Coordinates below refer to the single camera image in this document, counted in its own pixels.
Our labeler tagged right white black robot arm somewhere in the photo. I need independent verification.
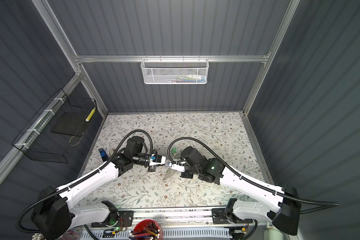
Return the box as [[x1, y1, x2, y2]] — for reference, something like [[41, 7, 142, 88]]
[[181, 147, 301, 236]]

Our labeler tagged black wire wall basket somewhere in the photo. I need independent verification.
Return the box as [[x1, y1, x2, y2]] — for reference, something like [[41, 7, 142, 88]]
[[12, 89, 97, 164]]

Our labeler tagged white mesh wall basket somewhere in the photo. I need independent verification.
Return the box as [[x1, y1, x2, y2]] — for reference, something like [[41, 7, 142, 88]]
[[141, 57, 210, 85]]

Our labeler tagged white plastic bottle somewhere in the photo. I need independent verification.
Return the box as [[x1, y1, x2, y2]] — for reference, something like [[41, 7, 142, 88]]
[[263, 228, 284, 240]]

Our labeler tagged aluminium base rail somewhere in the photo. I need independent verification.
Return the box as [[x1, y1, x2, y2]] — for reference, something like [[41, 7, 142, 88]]
[[77, 205, 295, 238]]

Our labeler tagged blue usb stick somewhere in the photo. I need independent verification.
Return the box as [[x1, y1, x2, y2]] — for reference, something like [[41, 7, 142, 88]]
[[99, 148, 109, 162]]

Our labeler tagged grey strap metal keyring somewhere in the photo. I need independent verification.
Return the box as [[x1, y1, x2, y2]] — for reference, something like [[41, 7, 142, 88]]
[[163, 161, 176, 181]]

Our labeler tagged yellow marker pen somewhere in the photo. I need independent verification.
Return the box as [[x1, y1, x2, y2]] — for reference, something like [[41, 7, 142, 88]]
[[85, 107, 97, 122]]

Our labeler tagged right black corrugated cable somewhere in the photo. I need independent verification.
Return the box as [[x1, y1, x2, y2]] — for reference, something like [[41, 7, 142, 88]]
[[167, 137, 339, 215]]

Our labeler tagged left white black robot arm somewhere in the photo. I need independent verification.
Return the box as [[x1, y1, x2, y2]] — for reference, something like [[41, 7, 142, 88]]
[[31, 136, 166, 240]]

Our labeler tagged green tag key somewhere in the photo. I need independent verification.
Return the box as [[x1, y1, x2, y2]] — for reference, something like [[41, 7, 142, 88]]
[[171, 148, 177, 158]]

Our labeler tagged clear pencil jar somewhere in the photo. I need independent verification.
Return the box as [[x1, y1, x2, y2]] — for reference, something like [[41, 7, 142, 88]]
[[32, 233, 45, 240]]

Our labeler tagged red pencil cup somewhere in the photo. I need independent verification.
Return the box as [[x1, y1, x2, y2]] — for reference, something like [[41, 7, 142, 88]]
[[129, 220, 164, 240]]

